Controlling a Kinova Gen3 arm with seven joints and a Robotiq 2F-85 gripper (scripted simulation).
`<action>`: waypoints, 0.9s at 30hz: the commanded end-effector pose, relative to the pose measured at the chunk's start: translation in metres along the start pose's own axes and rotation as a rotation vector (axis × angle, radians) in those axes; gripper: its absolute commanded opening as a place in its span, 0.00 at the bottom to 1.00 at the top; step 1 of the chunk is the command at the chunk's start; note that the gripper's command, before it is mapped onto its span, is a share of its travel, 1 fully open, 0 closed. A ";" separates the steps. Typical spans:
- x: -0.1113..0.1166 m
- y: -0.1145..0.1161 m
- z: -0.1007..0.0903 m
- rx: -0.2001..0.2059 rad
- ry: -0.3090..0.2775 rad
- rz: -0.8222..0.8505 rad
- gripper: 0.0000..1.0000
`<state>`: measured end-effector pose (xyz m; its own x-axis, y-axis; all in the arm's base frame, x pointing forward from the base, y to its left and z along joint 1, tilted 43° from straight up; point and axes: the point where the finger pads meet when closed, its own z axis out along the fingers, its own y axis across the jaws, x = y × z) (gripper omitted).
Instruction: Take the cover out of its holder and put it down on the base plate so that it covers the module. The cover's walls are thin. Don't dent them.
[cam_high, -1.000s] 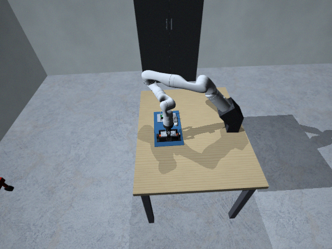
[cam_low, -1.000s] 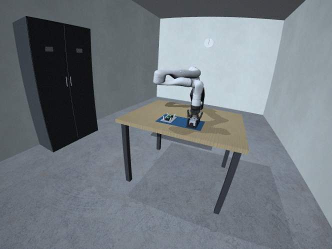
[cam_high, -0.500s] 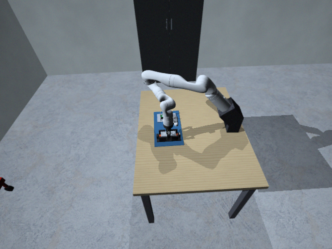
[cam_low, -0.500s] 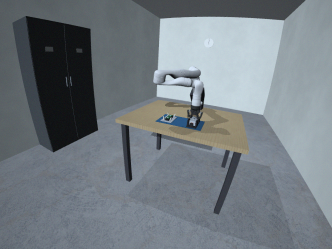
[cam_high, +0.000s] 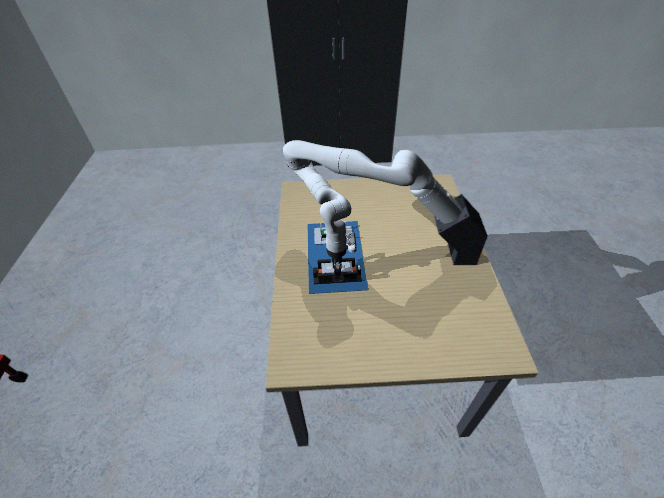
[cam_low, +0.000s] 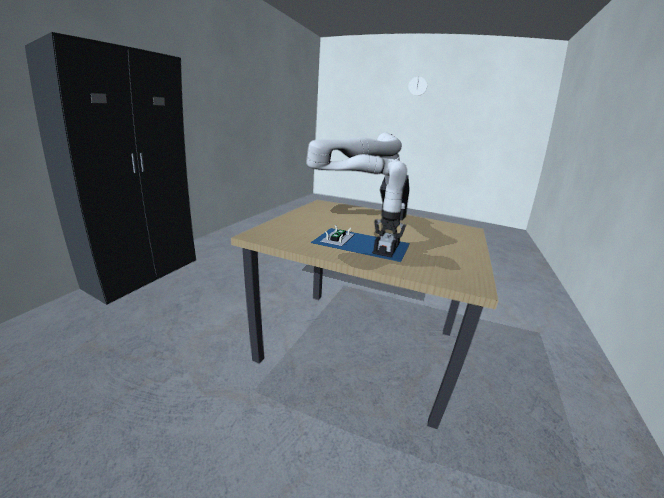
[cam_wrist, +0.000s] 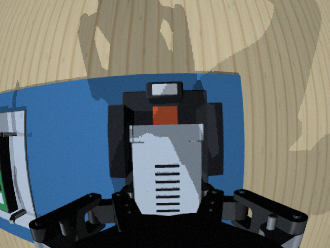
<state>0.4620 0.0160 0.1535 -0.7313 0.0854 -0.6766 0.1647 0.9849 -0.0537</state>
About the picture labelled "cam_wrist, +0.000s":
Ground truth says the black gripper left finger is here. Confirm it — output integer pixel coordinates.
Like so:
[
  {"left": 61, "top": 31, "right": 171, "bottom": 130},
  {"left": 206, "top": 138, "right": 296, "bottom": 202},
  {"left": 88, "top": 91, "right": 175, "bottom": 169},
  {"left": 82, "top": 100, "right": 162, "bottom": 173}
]
[{"left": 29, "top": 180, "right": 151, "bottom": 248}]

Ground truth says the blue flat plate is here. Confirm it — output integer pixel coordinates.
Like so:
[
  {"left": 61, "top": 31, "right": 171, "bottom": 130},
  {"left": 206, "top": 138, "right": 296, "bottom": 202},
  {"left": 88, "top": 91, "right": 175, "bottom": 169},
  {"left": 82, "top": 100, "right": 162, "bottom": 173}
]
[{"left": 0, "top": 73, "right": 245, "bottom": 244}]

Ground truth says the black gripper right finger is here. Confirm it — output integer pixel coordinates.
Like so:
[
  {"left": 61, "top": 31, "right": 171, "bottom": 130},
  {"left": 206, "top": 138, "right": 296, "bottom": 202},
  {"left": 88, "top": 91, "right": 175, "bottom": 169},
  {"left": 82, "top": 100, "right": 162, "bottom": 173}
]
[{"left": 189, "top": 179, "right": 308, "bottom": 248}]

